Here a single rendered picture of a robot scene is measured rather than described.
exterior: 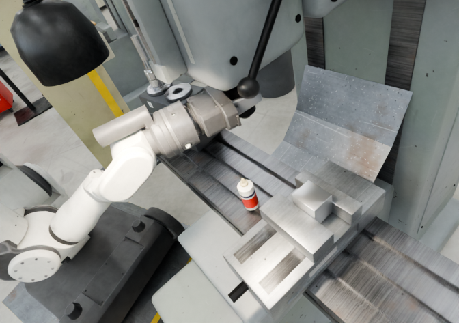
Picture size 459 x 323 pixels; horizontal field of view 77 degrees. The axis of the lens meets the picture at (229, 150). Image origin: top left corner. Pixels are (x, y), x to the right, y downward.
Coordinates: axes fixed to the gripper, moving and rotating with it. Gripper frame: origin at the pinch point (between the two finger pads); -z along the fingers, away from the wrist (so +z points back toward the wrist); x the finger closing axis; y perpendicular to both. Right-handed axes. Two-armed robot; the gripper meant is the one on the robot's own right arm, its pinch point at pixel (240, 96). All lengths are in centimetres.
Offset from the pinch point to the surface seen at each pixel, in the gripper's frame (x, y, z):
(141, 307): 20, 83, 59
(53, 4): -14.9, -26.6, 18.7
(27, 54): -16.2, -24.1, 22.6
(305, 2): -6.3, -14.0, -12.0
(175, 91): 39.7, 13.4, 7.7
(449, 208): -4, 103, -81
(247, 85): -14.7, -10.8, 3.4
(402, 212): -10, 64, -41
